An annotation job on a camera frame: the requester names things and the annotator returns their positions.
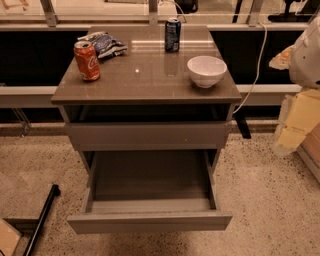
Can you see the grey top drawer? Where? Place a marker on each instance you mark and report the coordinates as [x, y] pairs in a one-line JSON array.
[[147, 136]]

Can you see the dark blue soda can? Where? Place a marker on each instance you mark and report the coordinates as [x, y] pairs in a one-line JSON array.
[[172, 35]]

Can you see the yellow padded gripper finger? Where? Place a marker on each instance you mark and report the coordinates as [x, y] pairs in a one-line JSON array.
[[299, 115]]

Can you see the black metal stand leg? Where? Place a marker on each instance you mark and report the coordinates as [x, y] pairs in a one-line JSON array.
[[33, 227]]

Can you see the black table leg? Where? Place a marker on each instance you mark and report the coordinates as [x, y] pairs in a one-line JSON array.
[[242, 124]]

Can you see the grey drawer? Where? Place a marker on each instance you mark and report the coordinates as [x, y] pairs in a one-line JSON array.
[[150, 191], [147, 136]]

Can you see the white ceramic bowl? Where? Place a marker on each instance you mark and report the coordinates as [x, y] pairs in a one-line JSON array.
[[206, 71]]

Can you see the grey drawer cabinet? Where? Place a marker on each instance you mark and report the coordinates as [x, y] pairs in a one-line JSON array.
[[147, 84]]

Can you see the blue chip bag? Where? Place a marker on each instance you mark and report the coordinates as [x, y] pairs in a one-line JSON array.
[[105, 45]]

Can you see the orange soda can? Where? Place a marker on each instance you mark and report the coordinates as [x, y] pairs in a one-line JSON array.
[[87, 61]]

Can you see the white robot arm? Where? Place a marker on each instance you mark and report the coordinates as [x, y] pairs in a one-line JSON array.
[[302, 59]]

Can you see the cardboard box on right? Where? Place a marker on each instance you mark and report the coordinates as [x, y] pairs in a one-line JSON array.
[[309, 151]]

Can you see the cardboard piece bottom left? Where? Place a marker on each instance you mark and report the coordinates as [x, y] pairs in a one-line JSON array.
[[9, 238]]

